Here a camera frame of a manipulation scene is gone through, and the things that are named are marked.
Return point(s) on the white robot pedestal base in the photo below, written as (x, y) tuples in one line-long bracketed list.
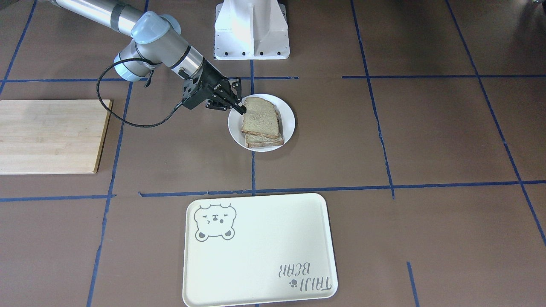
[(251, 30)]

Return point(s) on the white bear serving tray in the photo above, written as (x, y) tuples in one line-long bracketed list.
[(257, 250)]

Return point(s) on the white bread slice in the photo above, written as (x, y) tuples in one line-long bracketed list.
[(260, 118)]

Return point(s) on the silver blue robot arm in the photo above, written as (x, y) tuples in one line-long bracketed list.
[(156, 40)]

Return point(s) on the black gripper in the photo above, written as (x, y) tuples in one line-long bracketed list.
[(212, 82)]

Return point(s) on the white round plate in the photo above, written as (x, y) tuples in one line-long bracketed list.
[(286, 118)]

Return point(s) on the wooden cutting board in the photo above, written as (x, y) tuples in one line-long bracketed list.
[(51, 136)]

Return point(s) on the bottom sandwich bread slice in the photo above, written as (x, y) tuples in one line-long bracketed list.
[(253, 141)]

